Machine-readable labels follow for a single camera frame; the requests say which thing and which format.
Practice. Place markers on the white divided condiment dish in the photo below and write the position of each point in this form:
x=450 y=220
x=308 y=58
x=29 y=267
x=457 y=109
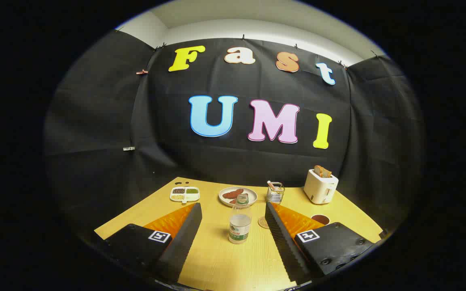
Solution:
x=184 y=194

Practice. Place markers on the round wooden coaster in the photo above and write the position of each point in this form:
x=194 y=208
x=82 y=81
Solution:
x=262 y=222

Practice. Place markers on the clear plastic juice bottle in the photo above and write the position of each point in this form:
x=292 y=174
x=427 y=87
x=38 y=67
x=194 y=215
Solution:
x=240 y=226

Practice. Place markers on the pink striped straw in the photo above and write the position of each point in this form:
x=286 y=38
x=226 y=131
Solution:
x=272 y=184

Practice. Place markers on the wooden table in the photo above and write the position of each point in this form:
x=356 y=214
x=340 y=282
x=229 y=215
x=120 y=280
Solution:
x=225 y=262

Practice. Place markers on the white round plate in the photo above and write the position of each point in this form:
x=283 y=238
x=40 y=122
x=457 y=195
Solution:
x=225 y=200

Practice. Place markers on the square bread slice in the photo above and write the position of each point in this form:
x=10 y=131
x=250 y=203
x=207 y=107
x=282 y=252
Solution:
x=327 y=173

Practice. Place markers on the white toaster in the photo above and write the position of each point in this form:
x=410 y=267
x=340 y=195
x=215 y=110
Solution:
x=318 y=190

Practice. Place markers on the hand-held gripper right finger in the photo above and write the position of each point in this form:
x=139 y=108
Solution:
x=283 y=242

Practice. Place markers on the rounded bread slice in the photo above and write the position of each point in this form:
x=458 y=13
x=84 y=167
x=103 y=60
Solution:
x=318 y=171

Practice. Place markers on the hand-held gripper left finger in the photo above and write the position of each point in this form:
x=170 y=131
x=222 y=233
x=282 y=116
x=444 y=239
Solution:
x=184 y=242

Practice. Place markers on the brown meat patty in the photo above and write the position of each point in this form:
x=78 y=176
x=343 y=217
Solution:
x=233 y=201
x=232 y=193

